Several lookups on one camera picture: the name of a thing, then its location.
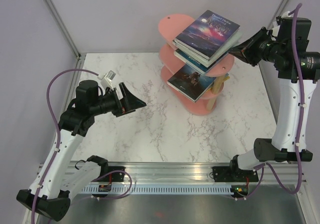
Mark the white slotted cable duct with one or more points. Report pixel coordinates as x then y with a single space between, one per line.
118 189

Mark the left aluminium frame post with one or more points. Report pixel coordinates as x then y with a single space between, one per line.
59 22

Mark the yellow book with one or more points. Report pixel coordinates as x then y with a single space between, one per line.
225 77

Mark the purple Robinson Crusoe book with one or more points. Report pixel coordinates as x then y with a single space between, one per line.
211 27

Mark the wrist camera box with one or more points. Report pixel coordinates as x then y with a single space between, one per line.
277 23
106 79

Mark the teal underwater cover book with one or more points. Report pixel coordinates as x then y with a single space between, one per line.
217 68

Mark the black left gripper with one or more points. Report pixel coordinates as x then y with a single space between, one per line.
128 103

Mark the pink three-tier shelf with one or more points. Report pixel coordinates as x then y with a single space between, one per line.
169 27

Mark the pale grey Great Gatsby book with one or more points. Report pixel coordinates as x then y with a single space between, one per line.
205 54

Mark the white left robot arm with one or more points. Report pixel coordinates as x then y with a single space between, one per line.
50 195

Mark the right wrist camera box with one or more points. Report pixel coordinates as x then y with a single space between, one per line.
277 23

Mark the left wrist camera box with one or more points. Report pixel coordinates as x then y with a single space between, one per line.
106 79

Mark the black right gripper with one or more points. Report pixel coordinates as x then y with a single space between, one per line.
250 46

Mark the blue Wuthering Heights book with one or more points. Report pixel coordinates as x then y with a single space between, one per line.
190 83

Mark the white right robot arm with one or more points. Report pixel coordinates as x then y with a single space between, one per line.
288 142

